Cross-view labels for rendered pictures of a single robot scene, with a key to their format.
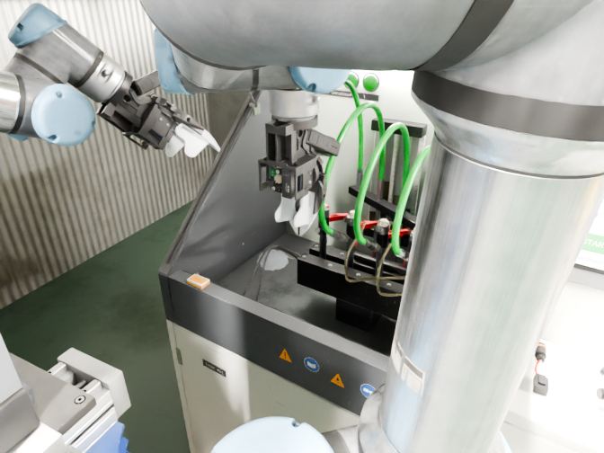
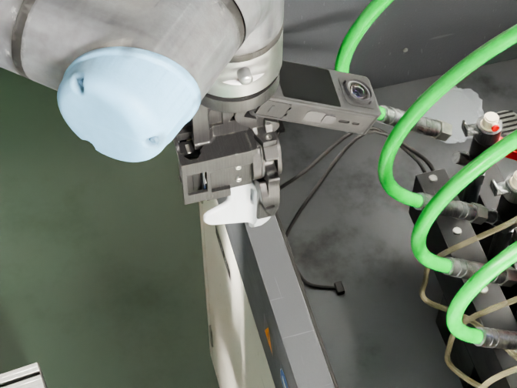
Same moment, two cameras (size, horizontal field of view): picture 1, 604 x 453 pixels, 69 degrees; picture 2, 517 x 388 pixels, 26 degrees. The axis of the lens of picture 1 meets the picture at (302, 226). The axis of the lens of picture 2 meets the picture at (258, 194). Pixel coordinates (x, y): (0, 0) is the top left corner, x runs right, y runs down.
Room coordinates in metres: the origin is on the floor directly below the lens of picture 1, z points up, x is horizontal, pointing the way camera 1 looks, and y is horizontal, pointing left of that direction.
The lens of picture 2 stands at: (0.27, -0.38, 2.05)
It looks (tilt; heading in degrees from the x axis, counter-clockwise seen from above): 54 degrees down; 42
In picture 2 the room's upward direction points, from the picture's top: straight up
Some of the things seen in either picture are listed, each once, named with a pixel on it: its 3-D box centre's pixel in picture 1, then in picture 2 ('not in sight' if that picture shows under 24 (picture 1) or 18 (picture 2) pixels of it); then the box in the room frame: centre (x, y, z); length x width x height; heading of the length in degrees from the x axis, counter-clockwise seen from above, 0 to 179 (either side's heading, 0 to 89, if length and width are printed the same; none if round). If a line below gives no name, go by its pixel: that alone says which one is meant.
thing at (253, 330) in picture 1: (270, 340); (274, 292); (0.80, 0.07, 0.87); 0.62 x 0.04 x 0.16; 58
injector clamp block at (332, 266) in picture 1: (361, 292); (498, 316); (0.93, -0.16, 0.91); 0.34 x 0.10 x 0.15; 58
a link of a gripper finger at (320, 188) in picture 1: (312, 188); (261, 179); (0.67, -0.02, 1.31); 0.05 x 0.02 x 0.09; 58
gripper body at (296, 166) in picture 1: (292, 155); (224, 118); (0.66, 0.02, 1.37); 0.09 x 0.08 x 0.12; 148
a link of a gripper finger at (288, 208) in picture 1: (286, 212); not in sight; (0.68, 0.03, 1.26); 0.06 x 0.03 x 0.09; 148
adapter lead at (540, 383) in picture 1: (540, 367); not in sight; (0.59, -0.44, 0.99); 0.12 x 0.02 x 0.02; 154
